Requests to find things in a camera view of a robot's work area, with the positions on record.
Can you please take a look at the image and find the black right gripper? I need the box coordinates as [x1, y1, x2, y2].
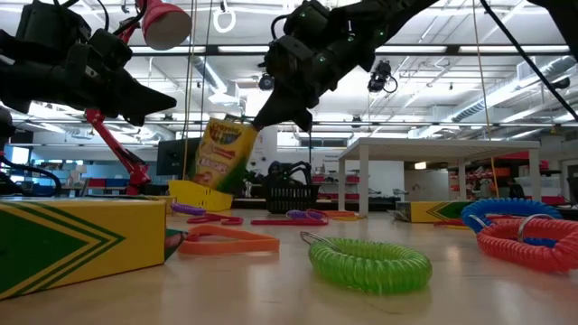
[251, 35, 376, 133]

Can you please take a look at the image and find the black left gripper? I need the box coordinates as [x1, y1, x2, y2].
[17, 29, 178, 127]

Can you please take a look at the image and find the yellow green crayon box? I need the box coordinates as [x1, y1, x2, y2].
[0, 197, 189, 302]
[388, 200, 473, 225]
[192, 117, 259, 194]
[85, 194, 178, 216]

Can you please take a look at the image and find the blue coil wrist keychain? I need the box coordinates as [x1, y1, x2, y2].
[460, 197, 564, 248]

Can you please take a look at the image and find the red coil wrist keychain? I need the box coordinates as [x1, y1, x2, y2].
[477, 213, 578, 274]

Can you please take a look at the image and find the red desk lamp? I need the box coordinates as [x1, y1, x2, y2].
[85, 0, 193, 196]

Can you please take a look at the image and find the person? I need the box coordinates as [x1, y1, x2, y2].
[267, 161, 290, 186]
[508, 178, 527, 200]

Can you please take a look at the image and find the black monitor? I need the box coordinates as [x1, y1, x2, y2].
[156, 137, 203, 177]

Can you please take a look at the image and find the black plastic basket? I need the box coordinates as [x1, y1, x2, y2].
[265, 183, 321, 214]

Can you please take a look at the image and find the yellow plastic basket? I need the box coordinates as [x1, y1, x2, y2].
[168, 179, 235, 212]

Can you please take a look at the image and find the white table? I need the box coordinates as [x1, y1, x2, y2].
[338, 137, 542, 217]

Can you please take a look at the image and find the red storage shelf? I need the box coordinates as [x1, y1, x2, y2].
[446, 152, 565, 207]

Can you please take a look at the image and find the yellow hanging cord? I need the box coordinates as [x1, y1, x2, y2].
[471, 0, 500, 200]
[182, 0, 199, 180]

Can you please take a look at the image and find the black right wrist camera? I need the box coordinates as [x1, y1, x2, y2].
[265, 34, 313, 87]

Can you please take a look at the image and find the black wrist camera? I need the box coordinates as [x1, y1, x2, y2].
[15, 0, 91, 46]
[265, 34, 313, 87]

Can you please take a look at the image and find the white hanging ring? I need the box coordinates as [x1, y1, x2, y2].
[212, 7, 237, 34]

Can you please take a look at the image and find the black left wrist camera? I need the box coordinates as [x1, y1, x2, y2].
[15, 0, 91, 46]

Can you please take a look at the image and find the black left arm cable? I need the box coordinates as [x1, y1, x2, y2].
[0, 153, 62, 198]

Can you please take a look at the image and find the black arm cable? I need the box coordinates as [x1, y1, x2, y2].
[0, 153, 62, 198]
[479, 0, 578, 122]

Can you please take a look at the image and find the black overhead frame bar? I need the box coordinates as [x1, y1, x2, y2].
[130, 43, 578, 57]

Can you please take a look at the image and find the green coil wrist keychain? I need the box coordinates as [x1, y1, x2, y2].
[300, 231, 434, 295]

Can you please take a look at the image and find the silver ventilation duct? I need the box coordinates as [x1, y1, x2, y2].
[451, 53, 578, 124]

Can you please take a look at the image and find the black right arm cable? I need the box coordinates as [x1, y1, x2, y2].
[479, 0, 578, 122]

